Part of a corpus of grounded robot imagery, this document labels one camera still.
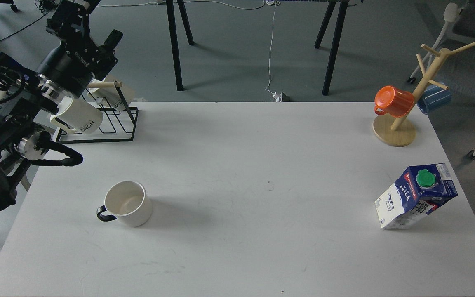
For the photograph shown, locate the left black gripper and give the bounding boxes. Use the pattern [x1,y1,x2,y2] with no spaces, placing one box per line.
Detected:
[36,0,124,97]

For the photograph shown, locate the white mug black handle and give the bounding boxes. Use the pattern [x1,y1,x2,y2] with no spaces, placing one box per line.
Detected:
[96,181,153,227]

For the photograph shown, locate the blue white milk carton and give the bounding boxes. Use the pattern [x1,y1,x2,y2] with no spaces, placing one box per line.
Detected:
[374,163,458,229]

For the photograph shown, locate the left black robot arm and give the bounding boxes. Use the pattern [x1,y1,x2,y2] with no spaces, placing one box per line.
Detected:
[0,0,123,211]

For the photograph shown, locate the white HOME mug rear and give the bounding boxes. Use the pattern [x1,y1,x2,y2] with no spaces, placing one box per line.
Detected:
[87,74,136,111]

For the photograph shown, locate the white home mug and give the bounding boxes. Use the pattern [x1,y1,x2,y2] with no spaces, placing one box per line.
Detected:
[87,74,136,111]
[50,96,103,134]

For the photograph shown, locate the white HOME mug front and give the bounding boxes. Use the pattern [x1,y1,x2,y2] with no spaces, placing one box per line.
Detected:
[50,96,103,134]

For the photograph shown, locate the black table legs left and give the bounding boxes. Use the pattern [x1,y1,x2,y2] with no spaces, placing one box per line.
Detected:
[165,0,195,92]

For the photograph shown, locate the black table legs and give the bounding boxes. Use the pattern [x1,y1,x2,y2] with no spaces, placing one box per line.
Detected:
[314,0,349,96]
[165,0,195,92]

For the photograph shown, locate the power strip on floor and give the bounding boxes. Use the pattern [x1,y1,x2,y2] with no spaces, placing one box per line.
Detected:
[272,92,291,103]

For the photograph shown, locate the black table legs right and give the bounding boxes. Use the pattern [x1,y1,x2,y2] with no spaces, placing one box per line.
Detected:
[314,0,349,96]

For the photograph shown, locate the orange mug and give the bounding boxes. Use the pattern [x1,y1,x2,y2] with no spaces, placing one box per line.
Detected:
[374,86,415,118]

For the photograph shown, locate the wooden mug tree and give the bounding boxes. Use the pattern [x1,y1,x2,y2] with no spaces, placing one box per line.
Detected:
[372,41,475,147]

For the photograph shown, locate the blue mug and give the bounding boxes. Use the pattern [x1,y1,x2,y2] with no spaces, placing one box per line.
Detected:
[416,85,452,115]

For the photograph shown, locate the black wire mug rack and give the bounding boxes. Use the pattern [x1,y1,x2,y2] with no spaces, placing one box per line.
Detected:
[54,81,139,144]

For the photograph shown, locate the white cable on floor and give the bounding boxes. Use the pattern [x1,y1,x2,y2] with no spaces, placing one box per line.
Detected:
[97,0,280,96]

